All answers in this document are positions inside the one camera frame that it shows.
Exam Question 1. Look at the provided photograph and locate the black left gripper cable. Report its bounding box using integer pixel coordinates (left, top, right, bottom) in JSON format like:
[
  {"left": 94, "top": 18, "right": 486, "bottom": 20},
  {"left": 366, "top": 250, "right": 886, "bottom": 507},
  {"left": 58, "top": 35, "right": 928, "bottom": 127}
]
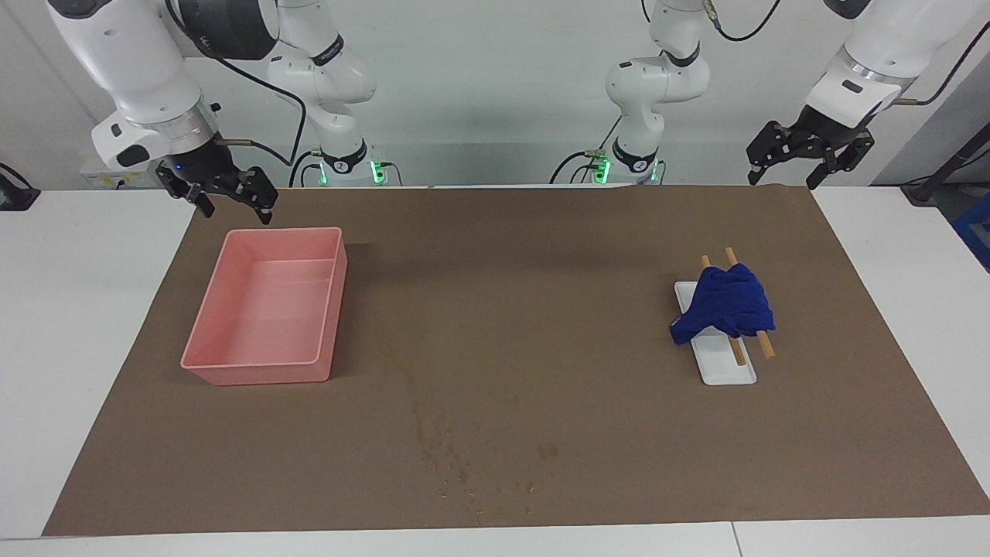
[{"left": 704, "top": 0, "right": 990, "bottom": 107}]

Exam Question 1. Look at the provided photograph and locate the wooden rack rod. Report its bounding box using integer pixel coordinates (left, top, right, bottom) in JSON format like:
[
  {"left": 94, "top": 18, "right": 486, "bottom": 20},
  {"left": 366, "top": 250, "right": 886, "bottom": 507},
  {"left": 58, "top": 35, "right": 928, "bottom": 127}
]
[
  {"left": 725, "top": 247, "right": 776, "bottom": 360},
  {"left": 702, "top": 255, "right": 748, "bottom": 367}
]

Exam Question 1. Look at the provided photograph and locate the blue towel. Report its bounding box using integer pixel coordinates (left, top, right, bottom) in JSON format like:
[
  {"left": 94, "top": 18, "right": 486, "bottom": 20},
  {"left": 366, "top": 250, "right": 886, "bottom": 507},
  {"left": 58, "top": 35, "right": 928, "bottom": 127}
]
[{"left": 670, "top": 263, "right": 777, "bottom": 346}]

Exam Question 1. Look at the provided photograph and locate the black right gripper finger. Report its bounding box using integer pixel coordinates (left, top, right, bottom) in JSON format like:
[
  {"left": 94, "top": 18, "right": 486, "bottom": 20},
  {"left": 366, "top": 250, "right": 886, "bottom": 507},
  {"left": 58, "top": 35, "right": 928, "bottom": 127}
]
[
  {"left": 157, "top": 162, "right": 216, "bottom": 218},
  {"left": 232, "top": 166, "right": 279, "bottom": 225}
]

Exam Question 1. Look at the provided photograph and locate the black arm base cable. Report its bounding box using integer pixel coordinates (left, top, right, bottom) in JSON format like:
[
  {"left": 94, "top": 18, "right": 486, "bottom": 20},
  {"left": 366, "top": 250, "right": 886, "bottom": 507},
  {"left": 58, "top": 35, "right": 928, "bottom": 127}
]
[
  {"left": 550, "top": 151, "right": 600, "bottom": 185},
  {"left": 290, "top": 151, "right": 322, "bottom": 188}
]

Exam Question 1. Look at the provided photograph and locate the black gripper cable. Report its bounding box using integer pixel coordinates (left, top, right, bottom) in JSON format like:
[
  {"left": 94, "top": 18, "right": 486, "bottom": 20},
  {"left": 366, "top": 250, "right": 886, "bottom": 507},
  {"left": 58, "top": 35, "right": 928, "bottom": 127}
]
[
  {"left": 162, "top": 0, "right": 308, "bottom": 167},
  {"left": 704, "top": 0, "right": 990, "bottom": 107}
]

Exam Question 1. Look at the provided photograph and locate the brown table mat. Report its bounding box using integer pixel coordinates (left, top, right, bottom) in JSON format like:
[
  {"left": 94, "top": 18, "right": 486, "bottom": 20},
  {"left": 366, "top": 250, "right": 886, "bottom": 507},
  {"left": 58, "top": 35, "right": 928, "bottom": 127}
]
[{"left": 43, "top": 186, "right": 990, "bottom": 537}]

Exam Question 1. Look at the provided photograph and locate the white wall box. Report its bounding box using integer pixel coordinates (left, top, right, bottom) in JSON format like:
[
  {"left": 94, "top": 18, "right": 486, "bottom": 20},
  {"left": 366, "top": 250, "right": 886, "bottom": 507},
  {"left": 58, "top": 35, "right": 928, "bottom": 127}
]
[{"left": 81, "top": 151, "right": 165, "bottom": 191}]

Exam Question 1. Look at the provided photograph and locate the black metal stand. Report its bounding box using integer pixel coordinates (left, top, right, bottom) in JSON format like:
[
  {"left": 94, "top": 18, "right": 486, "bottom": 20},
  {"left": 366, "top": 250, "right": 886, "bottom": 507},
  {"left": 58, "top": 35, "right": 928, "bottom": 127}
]
[{"left": 901, "top": 124, "right": 990, "bottom": 206}]

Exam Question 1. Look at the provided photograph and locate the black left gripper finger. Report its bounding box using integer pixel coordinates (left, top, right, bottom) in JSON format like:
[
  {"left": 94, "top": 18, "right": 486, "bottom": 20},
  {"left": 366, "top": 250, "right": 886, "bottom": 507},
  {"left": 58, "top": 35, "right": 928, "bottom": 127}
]
[
  {"left": 806, "top": 135, "right": 875, "bottom": 190},
  {"left": 746, "top": 121, "right": 805, "bottom": 186}
]

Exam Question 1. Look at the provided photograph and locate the black table clamp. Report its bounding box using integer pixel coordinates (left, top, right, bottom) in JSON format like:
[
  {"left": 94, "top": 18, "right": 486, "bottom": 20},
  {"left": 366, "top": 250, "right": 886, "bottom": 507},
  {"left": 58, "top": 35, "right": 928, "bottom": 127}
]
[{"left": 0, "top": 162, "right": 41, "bottom": 211}]

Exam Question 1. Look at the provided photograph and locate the pink plastic bin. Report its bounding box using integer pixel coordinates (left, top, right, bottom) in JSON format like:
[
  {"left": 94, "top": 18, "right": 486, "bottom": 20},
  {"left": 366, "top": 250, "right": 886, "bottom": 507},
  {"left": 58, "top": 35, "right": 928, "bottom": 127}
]
[{"left": 180, "top": 227, "right": 348, "bottom": 386}]

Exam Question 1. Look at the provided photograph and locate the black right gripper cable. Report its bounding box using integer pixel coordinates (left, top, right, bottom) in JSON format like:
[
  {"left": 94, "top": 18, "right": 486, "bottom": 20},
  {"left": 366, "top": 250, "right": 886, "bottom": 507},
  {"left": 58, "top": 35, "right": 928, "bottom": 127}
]
[{"left": 162, "top": 0, "right": 308, "bottom": 167}]

